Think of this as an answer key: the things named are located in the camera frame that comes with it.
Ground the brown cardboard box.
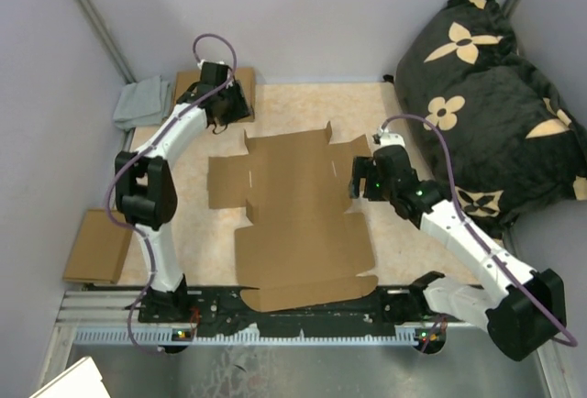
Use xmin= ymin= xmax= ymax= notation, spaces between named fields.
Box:
xmin=207 ymin=126 xmax=378 ymax=313
xmin=172 ymin=67 xmax=257 ymax=123

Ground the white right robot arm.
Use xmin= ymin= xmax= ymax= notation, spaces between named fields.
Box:
xmin=349 ymin=145 xmax=567 ymax=361

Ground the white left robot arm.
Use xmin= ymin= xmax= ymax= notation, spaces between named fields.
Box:
xmin=113 ymin=61 xmax=250 ymax=323

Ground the folded brown cardboard box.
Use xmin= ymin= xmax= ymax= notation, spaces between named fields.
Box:
xmin=172 ymin=67 xmax=257 ymax=123

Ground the grey folded cloth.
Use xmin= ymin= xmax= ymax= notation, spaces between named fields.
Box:
xmin=113 ymin=76 xmax=172 ymax=130

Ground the black floral pillow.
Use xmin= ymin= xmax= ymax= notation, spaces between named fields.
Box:
xmin=393 ymin=0 xmax=586 ymax=238

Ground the white board corner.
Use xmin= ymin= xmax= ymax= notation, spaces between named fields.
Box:
xmin=31 ymin=357 xmax=111 ymax=398

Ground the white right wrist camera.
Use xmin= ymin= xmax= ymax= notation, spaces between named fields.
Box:
xmin=372 ymin=129 xmax=405 ymax=149

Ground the aluminium frame rail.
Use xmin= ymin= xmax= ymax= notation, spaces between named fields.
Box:
xmin=39 ymin=286 xmax=581 ymax=397

